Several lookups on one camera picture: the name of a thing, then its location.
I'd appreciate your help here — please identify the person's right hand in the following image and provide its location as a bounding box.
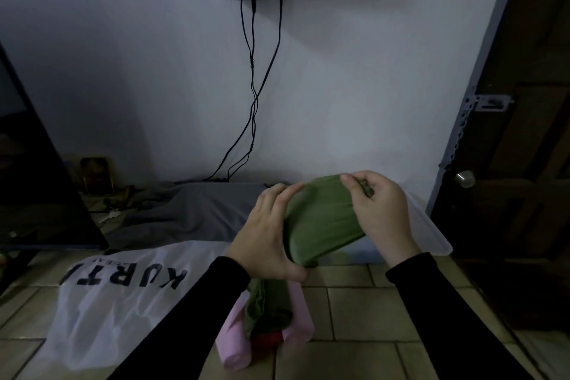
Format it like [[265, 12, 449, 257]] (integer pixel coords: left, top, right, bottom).
[[340, 170, 422, 267]]

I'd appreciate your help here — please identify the person's left hand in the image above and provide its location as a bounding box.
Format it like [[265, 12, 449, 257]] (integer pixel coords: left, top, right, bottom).
[[225, 182, 310, 282]]

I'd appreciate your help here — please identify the person's right forearm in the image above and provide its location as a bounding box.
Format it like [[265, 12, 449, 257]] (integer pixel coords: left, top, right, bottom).
[[385, 252, 535, 380]]

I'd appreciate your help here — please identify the person's left forearm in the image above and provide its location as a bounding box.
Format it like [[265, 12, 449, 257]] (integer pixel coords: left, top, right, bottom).
[[107, 255, 252, 380]]

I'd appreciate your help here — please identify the dark green cloth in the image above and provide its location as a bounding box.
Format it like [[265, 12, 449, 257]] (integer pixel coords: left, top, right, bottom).
[[244, 277, 295, 338]]

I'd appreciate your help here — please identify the red cloth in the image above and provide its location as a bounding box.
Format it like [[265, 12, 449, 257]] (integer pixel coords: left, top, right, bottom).
[[251, 331, 284, 352]]

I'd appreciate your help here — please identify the grey cloth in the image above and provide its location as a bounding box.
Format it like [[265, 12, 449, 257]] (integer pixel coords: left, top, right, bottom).
[[104, 181, 295, 252]]

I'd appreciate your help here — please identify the translucent plastic container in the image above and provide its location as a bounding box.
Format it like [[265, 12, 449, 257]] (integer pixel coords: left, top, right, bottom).
[[338, 188, 453, 265]]

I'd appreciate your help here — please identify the pink cloth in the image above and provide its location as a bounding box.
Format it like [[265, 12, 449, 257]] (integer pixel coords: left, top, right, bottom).
[[216, 279, 315, 371]]

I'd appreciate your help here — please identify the metal door latch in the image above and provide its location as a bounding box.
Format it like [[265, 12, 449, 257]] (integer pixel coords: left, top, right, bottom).
[[474, 94, 515, 114]]

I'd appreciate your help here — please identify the dark wooden door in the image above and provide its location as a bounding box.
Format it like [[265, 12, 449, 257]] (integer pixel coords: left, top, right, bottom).
[[428, 0, 570, 336]]

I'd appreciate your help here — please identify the white printed plastic bag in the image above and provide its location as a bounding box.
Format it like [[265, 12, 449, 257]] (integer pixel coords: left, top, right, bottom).
[[42, 239, 250, 371]]

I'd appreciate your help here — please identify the black television screen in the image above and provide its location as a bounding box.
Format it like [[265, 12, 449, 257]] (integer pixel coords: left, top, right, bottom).
[[0, 41, 110, 297]]

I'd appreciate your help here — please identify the black adapter cable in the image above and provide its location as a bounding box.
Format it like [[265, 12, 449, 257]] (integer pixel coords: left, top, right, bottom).
[[226, 0, 260, 182]]

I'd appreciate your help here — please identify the grey door chain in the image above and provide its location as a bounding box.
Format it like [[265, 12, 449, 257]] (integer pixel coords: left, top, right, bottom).
[[438, 88, 478, 172]]

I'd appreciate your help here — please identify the black plug cable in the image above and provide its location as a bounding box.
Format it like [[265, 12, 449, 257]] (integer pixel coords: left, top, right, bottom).
[[204, 0, 286, 182]]

